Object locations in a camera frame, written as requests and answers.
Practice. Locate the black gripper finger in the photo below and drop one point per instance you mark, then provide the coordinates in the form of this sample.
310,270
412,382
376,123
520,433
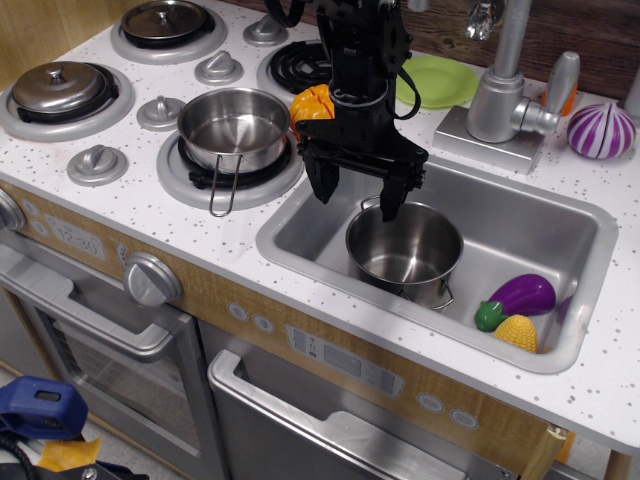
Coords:
322,173
400,180

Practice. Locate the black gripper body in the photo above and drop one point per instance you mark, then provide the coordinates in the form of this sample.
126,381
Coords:
363,135

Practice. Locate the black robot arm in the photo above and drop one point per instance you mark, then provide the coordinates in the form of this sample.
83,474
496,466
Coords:
367,45

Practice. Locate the steel pot in sink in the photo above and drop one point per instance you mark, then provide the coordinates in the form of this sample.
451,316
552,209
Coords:
412,256

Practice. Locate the grey sink basin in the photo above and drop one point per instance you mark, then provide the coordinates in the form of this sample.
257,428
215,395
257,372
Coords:
509,229

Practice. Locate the orange toy pumpkin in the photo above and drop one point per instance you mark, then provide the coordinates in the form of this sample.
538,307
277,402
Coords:
312,103

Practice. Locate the black coil burner back right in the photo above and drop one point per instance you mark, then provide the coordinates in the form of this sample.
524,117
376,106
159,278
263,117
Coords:
300,65

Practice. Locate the green plastic plate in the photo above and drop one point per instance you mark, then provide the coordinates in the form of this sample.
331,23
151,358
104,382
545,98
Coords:
441,83

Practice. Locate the silver toy faucet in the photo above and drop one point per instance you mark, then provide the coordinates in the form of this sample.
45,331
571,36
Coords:
502,127

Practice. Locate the grey stove knob back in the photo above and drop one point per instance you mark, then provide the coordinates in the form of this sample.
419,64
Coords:
265,32

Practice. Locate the grey stove knob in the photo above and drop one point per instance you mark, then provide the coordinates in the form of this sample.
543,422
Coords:
265,32
97,166
160,114
219,70

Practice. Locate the grey stove knob upper middle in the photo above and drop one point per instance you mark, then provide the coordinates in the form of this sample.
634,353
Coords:
219,70

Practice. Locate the purple toy eggplant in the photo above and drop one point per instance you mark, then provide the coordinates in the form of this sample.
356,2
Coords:
526,295

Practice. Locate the yellow toy corn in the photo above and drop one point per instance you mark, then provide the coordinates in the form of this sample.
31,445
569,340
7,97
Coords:
519,331

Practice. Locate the silver oven dial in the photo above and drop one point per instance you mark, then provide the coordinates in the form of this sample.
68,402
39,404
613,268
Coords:
149,282

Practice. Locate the purple white toy onion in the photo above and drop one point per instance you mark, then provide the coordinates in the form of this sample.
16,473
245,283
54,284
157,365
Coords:
601,131

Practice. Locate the steel lid back left burner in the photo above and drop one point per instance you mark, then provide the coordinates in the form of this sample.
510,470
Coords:
163,20

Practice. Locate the steel lid burner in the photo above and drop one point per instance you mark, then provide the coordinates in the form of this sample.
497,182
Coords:
163,20
59,87

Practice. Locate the grey stove knob front left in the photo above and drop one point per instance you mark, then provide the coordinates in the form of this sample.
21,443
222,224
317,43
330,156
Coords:
97,166

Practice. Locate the toy dishwasher door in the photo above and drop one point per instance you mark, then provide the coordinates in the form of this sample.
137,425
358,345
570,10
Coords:
278,421

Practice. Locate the toy oven door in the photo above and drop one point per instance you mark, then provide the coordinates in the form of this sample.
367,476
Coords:
140,370

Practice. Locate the steel lid front left burner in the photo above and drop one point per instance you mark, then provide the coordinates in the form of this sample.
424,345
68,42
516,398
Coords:
59,87

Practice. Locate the silver oven dial left edge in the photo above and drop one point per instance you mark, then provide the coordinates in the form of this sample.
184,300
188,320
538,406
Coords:
12,217

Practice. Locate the blue clamp tool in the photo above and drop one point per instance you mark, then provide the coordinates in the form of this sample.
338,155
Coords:
42,409

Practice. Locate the steel saucepan with wire handle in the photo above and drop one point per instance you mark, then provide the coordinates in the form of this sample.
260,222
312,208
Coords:
239,132

